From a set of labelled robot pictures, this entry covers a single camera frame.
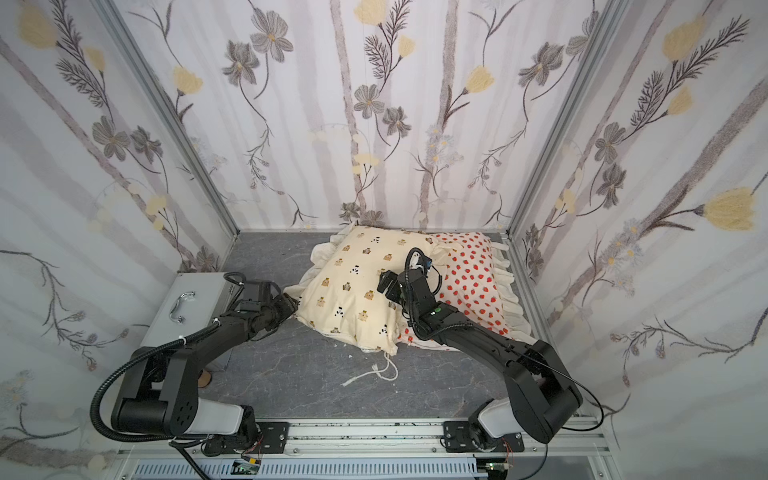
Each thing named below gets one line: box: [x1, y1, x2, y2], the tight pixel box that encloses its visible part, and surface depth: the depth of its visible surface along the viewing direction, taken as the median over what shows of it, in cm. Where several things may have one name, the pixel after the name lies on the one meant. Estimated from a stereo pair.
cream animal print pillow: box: [284, 226, 452, 356], surface depth 92 cm
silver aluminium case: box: [140, 272, 237, 348], surface depth 83 cm
